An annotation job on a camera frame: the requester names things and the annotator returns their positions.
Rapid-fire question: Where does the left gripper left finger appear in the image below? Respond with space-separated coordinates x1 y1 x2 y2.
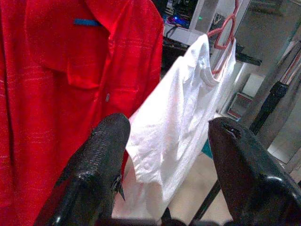
34 113 131 226

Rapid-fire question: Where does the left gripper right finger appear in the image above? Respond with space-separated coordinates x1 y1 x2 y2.
208 117 301 226

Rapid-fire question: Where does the white printed T-shirt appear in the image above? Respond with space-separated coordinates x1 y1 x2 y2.
126 33 237 209

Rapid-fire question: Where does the red plastic clothes hanger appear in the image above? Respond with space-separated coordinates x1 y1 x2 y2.
206 0 243 76

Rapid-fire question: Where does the black metal bar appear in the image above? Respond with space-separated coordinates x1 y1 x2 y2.
190 181 222 223

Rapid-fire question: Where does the red and white box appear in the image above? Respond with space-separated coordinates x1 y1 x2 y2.
227 91 247 118

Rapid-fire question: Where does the red polo shirt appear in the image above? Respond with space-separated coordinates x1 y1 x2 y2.
0 0 165 226

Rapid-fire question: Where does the white shelf unit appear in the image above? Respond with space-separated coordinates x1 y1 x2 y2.
162 0 222 40

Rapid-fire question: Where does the black round post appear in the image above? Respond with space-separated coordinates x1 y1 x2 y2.
249 81 291 135

